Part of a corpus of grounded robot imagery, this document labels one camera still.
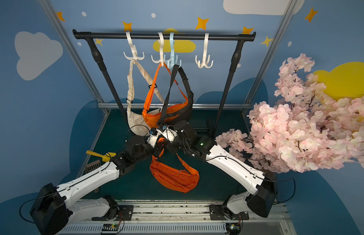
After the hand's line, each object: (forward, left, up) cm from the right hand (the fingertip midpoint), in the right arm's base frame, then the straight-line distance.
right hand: (168, 137), depth 72 cm
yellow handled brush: (-1, +43, -26) cm, 51 cm away
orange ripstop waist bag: (-13, -6, -26) cm, 29 cm away
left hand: (+2, +2, -5) cm, 6 cm away
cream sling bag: (+11, +20, -3) cm, 23 cm away
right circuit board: (-33, -35, -31) cm, 58 cm away
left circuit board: (-38, +28, -30) cm, 56 cm away
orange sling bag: (+11, +9, +2) cm, 15 cm away
